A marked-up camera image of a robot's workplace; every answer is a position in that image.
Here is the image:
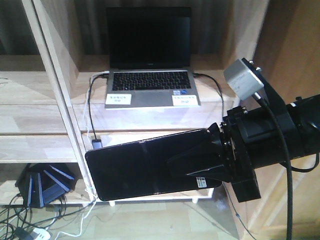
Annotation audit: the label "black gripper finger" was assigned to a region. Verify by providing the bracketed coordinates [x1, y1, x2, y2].
[187, 163, 235, 183]
[167, 123, 227, 175]

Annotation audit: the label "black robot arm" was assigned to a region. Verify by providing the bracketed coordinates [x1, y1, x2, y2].
[167, 95, 320, 202]

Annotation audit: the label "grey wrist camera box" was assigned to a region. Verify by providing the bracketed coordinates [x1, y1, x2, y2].
[223, 58, 264, 101]

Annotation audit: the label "black blue device on shelf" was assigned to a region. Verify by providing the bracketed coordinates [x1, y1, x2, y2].
[15, 163, 77, 209]

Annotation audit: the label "white power strip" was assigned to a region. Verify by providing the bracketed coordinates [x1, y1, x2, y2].
[14, 227, 51, 240]

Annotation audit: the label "silver laptop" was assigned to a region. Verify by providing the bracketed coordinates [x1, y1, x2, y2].
[104, 6, 200, 109]

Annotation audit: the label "wooden drawer cabinet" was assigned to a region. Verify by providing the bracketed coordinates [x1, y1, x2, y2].
[224, 0, 320, 240]

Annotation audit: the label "black laptop cable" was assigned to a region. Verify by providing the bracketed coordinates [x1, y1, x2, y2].
[88, 72, 110, 142]
[192, 72, 225, 118]

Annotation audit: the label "wooden shelf unit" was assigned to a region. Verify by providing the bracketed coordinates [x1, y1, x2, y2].
[0, 0, 271, 207]

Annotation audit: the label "tangled black floor cables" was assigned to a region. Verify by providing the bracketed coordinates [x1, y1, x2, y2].
[0, 192, 96, 240]

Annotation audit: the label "grey usb adapter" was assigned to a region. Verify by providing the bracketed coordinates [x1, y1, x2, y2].
[91, 139, 103, 150]

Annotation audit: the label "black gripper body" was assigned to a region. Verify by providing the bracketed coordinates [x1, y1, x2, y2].
[219, 105, 301, 203]

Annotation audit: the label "black laptop cable left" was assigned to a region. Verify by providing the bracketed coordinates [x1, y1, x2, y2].
[88, 72, 110, 142]

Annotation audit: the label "black laptop cable right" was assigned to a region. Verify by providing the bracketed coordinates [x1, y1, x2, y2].
[192, 72, 225, 118]

